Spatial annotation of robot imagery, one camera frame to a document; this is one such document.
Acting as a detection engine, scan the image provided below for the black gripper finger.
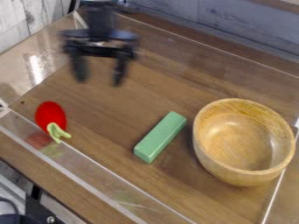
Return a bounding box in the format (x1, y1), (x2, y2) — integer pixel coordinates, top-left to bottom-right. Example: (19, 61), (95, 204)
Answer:
(113, 53), (130, 87)
(70, 53), (90, 83)

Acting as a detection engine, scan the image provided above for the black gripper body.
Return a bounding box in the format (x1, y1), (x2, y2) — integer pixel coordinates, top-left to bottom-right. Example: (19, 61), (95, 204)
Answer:
(61, 29), (139, 59)

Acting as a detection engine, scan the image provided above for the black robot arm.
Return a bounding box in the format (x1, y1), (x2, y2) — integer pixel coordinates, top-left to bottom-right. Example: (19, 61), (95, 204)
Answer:
(61, 0), (139, 87)

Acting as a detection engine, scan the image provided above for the green rectangular block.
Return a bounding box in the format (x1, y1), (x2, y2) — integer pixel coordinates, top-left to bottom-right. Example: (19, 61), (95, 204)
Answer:
(134, 111), (187, 164)

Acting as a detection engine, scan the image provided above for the wooden bowl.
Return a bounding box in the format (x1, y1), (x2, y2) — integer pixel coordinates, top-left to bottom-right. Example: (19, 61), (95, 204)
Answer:
(193, 98), (296, 186)

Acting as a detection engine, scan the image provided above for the clear acrylic corner bracket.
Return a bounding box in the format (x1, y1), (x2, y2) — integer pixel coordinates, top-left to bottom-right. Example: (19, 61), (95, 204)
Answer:
(73, 11), (90, 30)

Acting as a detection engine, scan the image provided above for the clear acrylic front wall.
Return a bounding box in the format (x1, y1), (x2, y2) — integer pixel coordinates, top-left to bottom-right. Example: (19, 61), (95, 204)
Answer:
(0, 108), (195, 224)

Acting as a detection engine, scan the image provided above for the clear acrylic wall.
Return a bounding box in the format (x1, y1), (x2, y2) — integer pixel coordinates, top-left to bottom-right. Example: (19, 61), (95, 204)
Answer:
(118, 15), (299, 118)
(0, 108), (195, 224)

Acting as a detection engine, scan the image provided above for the clear acrylic back wall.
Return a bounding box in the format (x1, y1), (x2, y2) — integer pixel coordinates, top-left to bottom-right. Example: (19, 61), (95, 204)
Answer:
(118, 15), (299, 118)

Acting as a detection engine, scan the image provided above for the black metal mount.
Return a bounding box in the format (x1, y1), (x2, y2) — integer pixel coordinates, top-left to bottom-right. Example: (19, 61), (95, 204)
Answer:
(0, 185), (66, 224)

